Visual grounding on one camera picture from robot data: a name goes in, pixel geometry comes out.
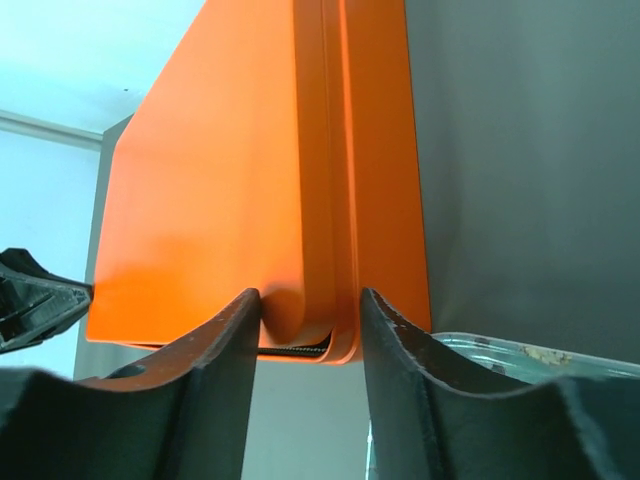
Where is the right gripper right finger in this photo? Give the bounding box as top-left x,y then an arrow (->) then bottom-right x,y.
359,285 -> 640,480

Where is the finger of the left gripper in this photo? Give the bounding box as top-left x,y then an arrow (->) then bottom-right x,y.
1,248 -> 94,354

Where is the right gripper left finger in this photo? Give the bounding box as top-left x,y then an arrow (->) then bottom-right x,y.
1,288 -> 261,479

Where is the orange compartment box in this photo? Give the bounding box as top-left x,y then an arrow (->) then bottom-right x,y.
320,1 -> 431,365

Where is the blue floral tray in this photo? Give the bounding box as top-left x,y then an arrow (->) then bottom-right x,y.
367,329 -> 640,480

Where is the orange box lid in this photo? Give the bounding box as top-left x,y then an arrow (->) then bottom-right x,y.
87,1 -> 336,348

